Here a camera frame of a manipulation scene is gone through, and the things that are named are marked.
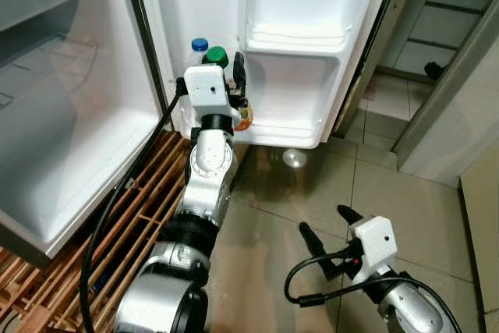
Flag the green capped juice bottle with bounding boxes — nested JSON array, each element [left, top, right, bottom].
[[203, 46, 254, 133]]

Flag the fridge door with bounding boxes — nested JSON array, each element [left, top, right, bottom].
[[117, 0, 402, 151]]

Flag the white fridge door bin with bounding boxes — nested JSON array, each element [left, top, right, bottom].
[[240, 0, 356, 57]]

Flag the grey fridge body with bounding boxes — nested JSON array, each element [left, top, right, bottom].
[[0, 0, 184, 267]]

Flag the blue capped bottle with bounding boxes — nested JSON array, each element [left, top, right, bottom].
[[186, 37, 211, 76]]

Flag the wooden slat pallet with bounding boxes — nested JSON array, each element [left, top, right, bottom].
[[0, 130, 250, 333]]

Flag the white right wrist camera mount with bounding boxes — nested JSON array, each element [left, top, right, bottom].
[[349, 216, 398, 281]]

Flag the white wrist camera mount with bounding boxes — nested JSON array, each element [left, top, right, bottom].
[[349, 216, 398, 281], [183, 66, 235, 119]]

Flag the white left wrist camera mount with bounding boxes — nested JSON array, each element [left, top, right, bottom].
[[183, 66, 235, 119]]

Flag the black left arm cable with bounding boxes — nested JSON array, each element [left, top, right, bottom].
[[78, 76, 188, 333]]

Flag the aluminium door frame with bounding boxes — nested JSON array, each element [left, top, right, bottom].
[[392, 0, 499, 187]]

